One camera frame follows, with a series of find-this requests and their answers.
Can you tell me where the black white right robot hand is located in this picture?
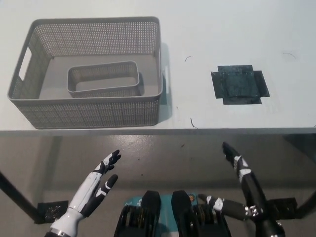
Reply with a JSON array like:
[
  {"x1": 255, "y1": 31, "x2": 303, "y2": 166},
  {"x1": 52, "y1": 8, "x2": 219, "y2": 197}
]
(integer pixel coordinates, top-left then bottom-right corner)
[{"x1": 198, "y1": 141, "x2": 267, "y2": 223}]

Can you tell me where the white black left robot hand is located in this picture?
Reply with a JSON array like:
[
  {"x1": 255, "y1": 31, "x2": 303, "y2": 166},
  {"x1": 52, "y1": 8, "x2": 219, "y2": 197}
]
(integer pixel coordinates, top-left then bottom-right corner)
[{"x1": 50, "y1": 149, "x2": 122, "y2": 234}]

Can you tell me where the black table leg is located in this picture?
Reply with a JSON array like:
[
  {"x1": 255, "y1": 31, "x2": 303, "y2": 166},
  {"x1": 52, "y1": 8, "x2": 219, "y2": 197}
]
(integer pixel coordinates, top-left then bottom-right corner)
[
  {"x1": 296, "y1": 182, "x2": 316, "y2": 219},
  {"x1": 0, "y1": 171, "x2": 41, "y2": 220}
]

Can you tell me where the large grey perforated basket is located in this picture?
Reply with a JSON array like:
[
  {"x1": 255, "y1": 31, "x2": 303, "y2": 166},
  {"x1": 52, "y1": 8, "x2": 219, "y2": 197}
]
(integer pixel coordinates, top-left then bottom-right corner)
[{"x1": 7, "y1": 16, "x2": 171, "y2": 129}]

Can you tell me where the black teal robot body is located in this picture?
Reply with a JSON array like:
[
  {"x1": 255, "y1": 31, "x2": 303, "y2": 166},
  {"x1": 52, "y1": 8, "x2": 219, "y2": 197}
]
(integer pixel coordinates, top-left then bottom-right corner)
[{"x1": 114, "y1": 189, "x2": 233, "y2": 237}]

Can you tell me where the black tape patch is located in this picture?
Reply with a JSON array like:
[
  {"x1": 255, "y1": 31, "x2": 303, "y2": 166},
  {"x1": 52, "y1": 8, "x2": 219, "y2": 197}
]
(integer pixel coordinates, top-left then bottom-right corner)
[{"x1": 211, "y1": 65, "x2": 270, "y2": 105}]

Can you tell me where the small grey perforated basket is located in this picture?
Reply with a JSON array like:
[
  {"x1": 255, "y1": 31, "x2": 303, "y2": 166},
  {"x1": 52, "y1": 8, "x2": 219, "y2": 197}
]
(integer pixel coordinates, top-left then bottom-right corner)
[{"x1": 67, "y1": 61, "x2": 141, "y2": 98}]

